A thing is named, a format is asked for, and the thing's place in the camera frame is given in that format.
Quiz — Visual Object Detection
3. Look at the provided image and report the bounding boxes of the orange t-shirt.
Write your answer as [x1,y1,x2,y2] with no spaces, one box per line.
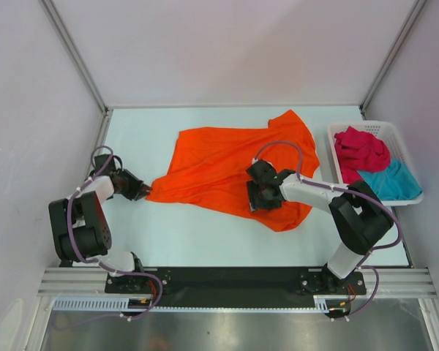
[147,110,320,232]

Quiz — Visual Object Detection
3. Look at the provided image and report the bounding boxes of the red t-shirt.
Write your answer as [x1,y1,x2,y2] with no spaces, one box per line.
[334,127,391,184]

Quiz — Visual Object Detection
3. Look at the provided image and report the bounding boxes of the white plastic laundry basket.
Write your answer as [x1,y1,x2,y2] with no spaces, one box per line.
[328,121,424,207]

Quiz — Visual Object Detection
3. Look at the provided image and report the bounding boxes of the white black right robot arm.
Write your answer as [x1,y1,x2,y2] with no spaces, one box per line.
[247,159,394,293]

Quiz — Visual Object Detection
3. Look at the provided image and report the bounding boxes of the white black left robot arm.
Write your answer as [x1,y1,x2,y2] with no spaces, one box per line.
[48,154,151,293]

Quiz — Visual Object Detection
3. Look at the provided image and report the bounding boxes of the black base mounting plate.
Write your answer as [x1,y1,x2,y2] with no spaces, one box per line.
[105,267,367,307]

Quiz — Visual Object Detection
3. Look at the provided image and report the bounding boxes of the teal t-shirt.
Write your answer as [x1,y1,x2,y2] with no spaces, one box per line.
[358,159,422,201]

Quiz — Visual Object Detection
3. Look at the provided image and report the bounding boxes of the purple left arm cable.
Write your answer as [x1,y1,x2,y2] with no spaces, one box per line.
[66,145,164,322]

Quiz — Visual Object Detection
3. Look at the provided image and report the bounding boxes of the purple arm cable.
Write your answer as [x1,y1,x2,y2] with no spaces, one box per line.
[66,145,164,322]
[251,140,403,322]

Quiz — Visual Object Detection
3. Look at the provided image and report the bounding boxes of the aluminium frame rail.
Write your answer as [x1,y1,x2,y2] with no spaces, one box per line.
[38,267,437,298]

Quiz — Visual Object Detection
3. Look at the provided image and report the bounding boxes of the white slotted cable duct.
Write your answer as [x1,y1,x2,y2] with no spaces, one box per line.
[53,296,350,314]

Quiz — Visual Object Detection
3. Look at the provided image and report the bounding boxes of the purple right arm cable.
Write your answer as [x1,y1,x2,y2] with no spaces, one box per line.
[251,140,403,322]

